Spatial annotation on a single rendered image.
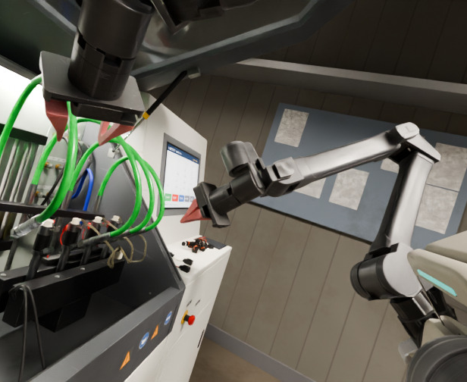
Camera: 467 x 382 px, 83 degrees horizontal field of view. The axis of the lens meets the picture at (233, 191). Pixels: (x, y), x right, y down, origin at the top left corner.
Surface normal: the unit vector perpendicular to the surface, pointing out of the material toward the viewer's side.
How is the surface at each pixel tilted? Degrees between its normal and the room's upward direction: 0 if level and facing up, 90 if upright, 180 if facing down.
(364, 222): 90
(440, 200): 90
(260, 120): 90
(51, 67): 46
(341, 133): 90
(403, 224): 60
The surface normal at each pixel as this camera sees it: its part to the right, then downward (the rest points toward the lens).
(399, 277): 0.20, -0.44
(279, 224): -0.34, -0.11
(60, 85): 0.56, -0.54
